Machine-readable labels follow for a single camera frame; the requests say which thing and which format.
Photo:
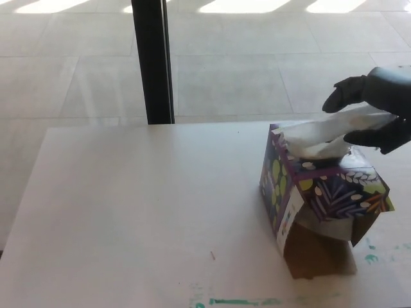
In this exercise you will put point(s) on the purple floral tissue box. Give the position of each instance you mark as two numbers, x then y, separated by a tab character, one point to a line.
334	197

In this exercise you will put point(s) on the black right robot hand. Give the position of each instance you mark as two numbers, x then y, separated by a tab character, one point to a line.
382	90

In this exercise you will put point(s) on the white tissue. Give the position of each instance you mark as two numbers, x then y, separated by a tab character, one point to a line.
321	131

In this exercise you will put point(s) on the black vertical post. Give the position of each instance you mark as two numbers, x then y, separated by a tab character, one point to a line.
152	61

